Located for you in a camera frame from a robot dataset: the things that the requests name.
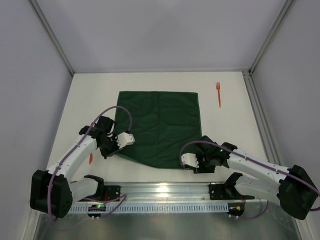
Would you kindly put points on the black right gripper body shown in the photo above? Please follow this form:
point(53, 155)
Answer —
point(200, 167)

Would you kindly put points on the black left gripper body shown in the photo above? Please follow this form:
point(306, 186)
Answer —
point(110, 149)

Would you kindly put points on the green cloth napkin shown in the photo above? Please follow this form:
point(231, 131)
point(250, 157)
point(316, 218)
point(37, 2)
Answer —
point(162, 122)

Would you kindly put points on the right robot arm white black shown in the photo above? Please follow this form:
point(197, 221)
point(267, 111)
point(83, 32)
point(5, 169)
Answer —
point(289, 187)

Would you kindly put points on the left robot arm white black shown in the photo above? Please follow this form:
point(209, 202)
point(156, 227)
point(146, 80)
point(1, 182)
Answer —
point(53, 191)

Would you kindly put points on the orange plastic knife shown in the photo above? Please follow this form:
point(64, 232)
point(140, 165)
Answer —
point(90, 158)

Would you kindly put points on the right black controller board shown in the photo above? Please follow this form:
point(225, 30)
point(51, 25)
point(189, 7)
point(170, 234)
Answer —
point(235, 210)

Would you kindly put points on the black controller board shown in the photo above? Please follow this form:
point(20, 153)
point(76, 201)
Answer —
point(96, 210)
point(235, 210)

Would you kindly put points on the orange plastic fork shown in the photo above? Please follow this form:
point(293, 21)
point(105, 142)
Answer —
point(218, 88)

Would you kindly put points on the left black controller board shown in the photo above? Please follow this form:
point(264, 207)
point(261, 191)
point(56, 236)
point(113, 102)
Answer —
point(96, 210)

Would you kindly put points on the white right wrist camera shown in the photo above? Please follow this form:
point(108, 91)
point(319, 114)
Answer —
point(190, 160)

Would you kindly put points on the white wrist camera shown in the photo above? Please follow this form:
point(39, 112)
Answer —
point(125, 139)
point(190, 160)

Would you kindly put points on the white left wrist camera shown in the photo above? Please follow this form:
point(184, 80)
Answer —
point(125, 139)

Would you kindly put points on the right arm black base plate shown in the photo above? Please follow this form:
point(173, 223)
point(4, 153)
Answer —
point(223, 191)

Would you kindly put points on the slotted grey cable duct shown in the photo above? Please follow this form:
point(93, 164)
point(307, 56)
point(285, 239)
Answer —
point(154, 208)

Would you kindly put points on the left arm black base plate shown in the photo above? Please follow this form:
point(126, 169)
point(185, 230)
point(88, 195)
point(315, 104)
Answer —
point(111, 192)

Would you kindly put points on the aluminium frame rail right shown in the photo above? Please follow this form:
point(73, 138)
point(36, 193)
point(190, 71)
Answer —
point(264, 130)

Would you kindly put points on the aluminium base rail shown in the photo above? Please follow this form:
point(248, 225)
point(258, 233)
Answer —
point(165, 191)

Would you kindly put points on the aluminium frame post left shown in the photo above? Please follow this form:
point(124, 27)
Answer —
point(51, 35)

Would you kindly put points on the aluminium frame post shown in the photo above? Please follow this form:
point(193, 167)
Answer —
point(272, 33)
point(51, 35)

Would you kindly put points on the aluminium frame post right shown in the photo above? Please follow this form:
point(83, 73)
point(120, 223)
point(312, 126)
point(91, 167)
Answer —
point(272, 33)

